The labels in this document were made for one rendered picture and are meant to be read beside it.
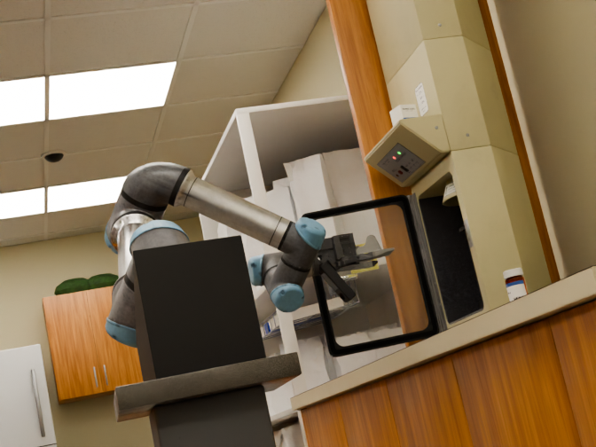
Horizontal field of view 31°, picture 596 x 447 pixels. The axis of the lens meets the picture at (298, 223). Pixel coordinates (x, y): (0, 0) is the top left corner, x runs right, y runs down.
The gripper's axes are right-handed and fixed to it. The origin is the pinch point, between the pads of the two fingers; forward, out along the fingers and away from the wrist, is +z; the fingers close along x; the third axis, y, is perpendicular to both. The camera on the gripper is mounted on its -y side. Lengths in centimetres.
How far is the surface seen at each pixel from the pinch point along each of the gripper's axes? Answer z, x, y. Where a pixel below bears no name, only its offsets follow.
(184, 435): -66, -65, -36
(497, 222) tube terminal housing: 25.6, -13.6, 2.1
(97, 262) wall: -33, 542, 123
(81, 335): -54, 508, 67
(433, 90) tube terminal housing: 17.6, -12.2, 38.4
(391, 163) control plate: 10.1, 8.6, 26.6
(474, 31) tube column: 36, -6, 55
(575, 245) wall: 61, 16, -2
